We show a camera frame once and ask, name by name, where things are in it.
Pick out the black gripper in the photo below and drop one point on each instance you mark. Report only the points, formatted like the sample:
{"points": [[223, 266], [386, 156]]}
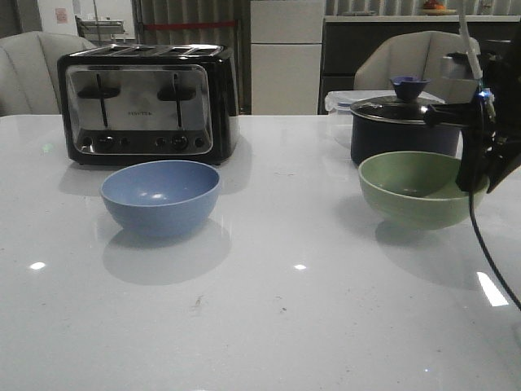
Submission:
{"points": [[489, 123]]}

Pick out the green bowl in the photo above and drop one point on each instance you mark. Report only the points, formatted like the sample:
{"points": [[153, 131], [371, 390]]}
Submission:
{"points": [[413, 189]]}

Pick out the blue bowl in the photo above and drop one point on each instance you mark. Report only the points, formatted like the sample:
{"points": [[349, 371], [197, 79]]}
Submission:
{"points": [[162, 198]]}

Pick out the glass pot lid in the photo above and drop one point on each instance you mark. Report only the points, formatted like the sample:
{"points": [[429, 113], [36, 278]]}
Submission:
{"points": [[404, 107]]}

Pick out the right beige armchair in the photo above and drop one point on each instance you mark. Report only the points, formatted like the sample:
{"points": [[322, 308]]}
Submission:
{"points": [[416, 55]]}

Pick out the beige armchair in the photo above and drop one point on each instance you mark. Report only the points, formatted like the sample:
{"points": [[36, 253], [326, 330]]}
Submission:
{"points": [[416, 55], [29, 75]]}

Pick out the dark blue saucepan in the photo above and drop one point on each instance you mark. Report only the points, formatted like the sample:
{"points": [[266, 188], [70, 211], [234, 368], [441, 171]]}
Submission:
{"points": [[370, 138]]}

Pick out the fruit plate on counter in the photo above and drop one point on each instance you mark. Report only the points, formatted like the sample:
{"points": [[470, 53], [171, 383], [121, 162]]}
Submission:
{"points": [[434, 7]]}

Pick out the clear plastic storage container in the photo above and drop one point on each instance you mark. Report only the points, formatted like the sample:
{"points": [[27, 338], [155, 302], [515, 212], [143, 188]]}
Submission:
{"points": [[342, 100]]}

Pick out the dark kitchen counter cabinet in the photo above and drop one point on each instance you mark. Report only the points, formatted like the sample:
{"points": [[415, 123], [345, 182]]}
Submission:
{"points": [[348, 41]]}

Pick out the white refrigerator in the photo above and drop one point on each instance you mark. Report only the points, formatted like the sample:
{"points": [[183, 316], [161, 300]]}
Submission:
{"points": [[286, 48]]}

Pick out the red barrier belt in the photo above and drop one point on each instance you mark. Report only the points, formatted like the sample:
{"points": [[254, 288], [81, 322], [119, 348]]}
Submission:
{"points": [[187, 26]]}

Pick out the black and chrome toaster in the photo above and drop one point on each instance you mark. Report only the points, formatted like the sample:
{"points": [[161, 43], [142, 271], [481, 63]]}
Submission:
{"points": [[125, 104]]}

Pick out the left beige armchair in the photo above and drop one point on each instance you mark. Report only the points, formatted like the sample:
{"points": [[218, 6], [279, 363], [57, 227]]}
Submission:
{"points": [[29, 75]]}

